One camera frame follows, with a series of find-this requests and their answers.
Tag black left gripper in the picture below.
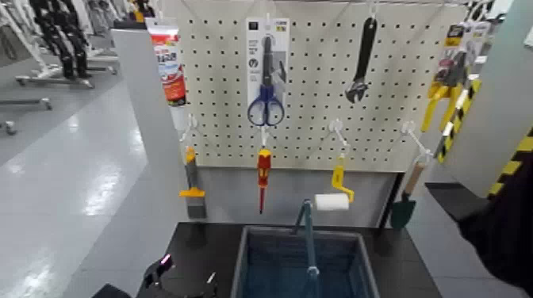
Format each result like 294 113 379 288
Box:
143 253 218 298

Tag wooden handled green trowel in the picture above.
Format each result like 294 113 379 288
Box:
389 161 428 231

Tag grey floor rail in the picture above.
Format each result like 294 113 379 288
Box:
0 97 54 111

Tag plain grey partition panel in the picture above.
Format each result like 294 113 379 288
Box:
62 28 197 298

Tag orange grey paint brush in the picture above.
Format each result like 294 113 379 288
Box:
178 146 208 220

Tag black white background equipment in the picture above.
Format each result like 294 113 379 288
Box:
466 0 507 24

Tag black robot on stand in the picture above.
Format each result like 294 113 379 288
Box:
28 0 94 90

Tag black frame post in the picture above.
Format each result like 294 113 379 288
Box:
376 172 405 230

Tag yellow handled paint roller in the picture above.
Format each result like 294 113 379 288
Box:
314 164 356 212

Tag grey partition panel with stripes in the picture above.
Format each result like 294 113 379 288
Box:
441 0 533 199

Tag beige perforated pegboard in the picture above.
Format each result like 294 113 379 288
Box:
174 0 470 174

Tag black adjustable wrench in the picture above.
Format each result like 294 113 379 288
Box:
344 16 378 104

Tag yellow pliers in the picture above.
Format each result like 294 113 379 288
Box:
420 22 493 133

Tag red white sealant tube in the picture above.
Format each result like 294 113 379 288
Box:
145 17 188 132

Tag teal grey crate with handles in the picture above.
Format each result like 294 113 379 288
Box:
230 198 381 298

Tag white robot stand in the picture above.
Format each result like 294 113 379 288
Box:
0 0 59 80

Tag blue scissors on white card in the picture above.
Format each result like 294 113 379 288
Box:
244 16 291 128

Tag red yellow screwdriver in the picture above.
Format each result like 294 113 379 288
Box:
256 148 273 216

